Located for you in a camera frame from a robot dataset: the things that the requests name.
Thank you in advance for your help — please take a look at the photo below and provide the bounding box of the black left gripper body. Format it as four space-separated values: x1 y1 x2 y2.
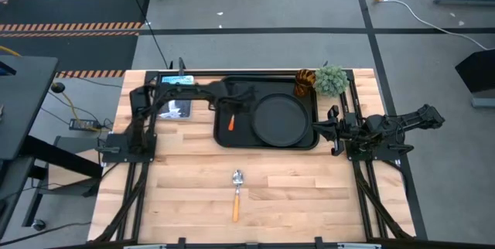
210 82 259 115

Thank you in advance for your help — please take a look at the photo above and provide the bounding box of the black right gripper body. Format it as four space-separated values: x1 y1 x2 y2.
327 104 367 156

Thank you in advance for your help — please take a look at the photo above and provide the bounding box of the black plastic tray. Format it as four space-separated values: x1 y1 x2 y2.
212 75 320 151

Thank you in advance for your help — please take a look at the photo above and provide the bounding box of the black round plate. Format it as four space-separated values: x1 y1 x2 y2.
251 93 310 148

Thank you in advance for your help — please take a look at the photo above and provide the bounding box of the amber ribbed glass cup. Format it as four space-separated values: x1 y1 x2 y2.
294 69 317 98

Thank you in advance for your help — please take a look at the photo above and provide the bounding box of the green artificial plant ball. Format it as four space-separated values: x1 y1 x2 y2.
313 65 350 98

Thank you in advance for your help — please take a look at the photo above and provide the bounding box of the grey table foot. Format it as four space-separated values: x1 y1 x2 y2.
470 97 495 109

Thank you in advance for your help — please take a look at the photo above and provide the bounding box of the black power strip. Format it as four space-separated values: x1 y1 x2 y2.
68 118 100 131

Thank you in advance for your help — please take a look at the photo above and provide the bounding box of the black box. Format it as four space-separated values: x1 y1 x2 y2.
455 49 495 94

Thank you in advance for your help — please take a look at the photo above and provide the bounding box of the black hazard striped floor mat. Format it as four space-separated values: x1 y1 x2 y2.
0 0 151 79

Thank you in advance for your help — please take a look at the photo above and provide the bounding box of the dark grey desk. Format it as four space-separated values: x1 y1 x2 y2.
0 55 60 161

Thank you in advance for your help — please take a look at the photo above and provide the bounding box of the spoon with yellow handle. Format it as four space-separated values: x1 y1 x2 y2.
231 169 244 223

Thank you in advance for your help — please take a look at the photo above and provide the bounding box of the long black floor cable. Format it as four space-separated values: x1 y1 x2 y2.
122 0 173 70

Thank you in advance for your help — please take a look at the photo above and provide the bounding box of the white cable with yellow plug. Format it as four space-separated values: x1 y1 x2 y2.
369 0 495 51

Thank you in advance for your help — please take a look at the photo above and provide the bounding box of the black desk leg frame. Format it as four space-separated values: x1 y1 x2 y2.
19 135 104 227

